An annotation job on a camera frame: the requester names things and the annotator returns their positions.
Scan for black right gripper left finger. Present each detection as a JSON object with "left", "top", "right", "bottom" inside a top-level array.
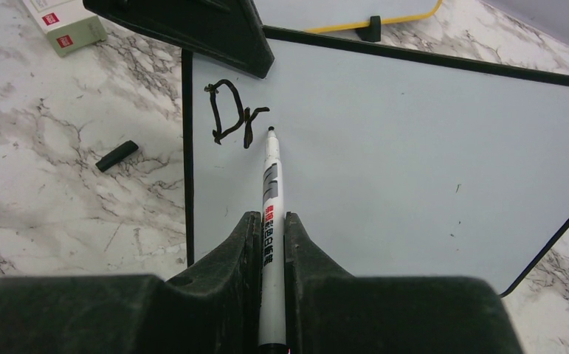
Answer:
[{"left": 0, "top": 212, "right": 261, "bottom": 353}]

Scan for black yellow-board stand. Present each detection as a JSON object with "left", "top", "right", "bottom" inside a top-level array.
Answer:
[{"left": 355, "top": 15, "right": 382, "bottom": 43}]

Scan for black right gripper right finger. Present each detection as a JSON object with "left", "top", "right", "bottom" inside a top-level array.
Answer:
[{"left": 285, "top": 212, "right": 523, "bottom": 353}]

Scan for yellow framed whiteboard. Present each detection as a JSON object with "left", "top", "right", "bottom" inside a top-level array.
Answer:
[{"left": 255, "top": 0, "right": 442, "bottom": 33}]

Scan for black whiteboard marker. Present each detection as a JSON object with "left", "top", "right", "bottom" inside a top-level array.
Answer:
[{"left": 258, "top": 127, "right": 289, "bottom": 353}]

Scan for black framed whiteboard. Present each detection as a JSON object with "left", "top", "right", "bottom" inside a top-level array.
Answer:
[{"left": 182, "top": 28, "right": 569, "bottom": 295}]

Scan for black marker cap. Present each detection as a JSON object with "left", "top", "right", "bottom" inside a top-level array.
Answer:
[{"left": 95, "top": 140, "right": 139, "bottom": 172}]

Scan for small green white box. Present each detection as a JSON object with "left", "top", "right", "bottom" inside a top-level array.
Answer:
[{"left": 21, "top": 0, "right": 107, "bottom": 57}]

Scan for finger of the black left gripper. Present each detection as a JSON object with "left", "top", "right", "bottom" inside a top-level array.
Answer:
[{"left": 83, "top": 0, "right": 275, "bottom": 79}]

